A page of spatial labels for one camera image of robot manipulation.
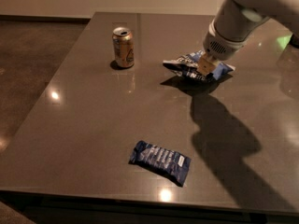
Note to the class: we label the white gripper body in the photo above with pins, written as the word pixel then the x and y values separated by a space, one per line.
pixel 219 46

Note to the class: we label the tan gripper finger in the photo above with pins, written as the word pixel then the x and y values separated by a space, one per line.
pixel 207 64

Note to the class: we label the blue kettle chip bag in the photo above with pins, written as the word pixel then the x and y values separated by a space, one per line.
pixel 186 66

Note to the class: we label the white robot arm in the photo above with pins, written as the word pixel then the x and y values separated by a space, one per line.
pixel 236 20

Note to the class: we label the blue rxbar blueberry bar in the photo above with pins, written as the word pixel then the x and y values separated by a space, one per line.
pixel 161 161

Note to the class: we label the gold soda can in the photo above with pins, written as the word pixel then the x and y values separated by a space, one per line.
pixel 123 44

